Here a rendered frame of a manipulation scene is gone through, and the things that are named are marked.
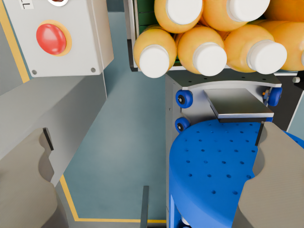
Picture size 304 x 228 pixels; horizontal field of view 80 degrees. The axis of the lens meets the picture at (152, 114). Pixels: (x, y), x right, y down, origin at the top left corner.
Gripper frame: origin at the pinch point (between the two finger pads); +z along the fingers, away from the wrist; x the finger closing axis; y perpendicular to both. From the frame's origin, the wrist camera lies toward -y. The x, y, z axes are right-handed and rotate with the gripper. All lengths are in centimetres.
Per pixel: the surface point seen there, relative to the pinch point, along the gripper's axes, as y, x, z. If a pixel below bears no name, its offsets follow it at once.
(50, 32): -4.6, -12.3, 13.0
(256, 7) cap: -6.1, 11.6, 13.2
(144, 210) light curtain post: 158, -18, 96
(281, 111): 61, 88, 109
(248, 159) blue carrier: 17.5, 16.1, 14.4
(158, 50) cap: -1.9, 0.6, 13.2
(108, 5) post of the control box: -8.0, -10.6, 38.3
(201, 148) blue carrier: 17.5, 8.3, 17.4
